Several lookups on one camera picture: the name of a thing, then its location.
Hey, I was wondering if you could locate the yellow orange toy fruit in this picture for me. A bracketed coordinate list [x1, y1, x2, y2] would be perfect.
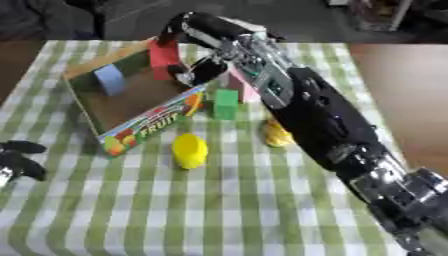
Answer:
[262, 117, 298, 149]

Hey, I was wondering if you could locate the white storage rack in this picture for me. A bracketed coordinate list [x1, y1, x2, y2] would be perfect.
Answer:
[348, 0, 415, 32]

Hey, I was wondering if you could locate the green block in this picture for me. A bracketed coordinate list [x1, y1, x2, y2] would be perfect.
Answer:
[210, 88, 242, 121]

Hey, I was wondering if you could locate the pink block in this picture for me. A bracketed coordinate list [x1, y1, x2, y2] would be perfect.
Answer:
[225, 65, 263, 103]

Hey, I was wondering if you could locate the yellow toy lemon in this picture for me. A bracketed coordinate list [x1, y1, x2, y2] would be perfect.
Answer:
[169, 132, 210, 170]

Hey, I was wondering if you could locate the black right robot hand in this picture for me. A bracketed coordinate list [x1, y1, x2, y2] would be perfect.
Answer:
[155, 11, 287, 87]

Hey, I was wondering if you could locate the red block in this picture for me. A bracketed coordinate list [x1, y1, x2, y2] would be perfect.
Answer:
[145, 38, 189, 81]

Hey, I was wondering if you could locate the blue block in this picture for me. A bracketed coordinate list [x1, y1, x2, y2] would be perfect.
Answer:
[91, 63, 128, 97]

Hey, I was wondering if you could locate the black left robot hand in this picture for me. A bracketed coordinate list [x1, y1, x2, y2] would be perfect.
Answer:
[0, 139, 49, 190]

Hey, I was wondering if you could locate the cardboard box with fruit print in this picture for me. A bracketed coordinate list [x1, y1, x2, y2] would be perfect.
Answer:
[61, 36, 210, 158]

